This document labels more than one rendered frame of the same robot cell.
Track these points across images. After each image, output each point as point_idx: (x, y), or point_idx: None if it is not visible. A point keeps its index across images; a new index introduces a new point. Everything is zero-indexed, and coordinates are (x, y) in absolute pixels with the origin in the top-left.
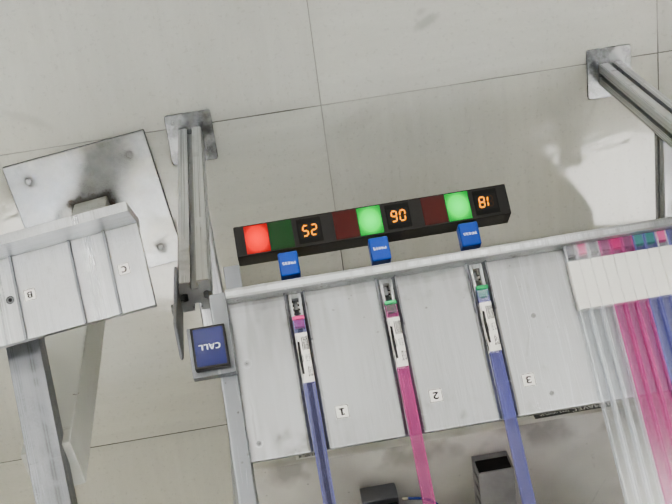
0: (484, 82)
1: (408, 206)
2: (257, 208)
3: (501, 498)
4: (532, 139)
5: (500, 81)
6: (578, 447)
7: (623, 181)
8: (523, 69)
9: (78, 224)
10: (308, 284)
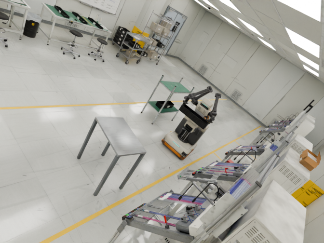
0: (186, 192)
1: (198, 169)
2: (181, 209)
3: (222, 188)
4: (193, 195)
5: (187, 191)
6: (222, 186)
7: (201, 196)
8: (188, 190)
9: (186, 168)
10: (199, 170)
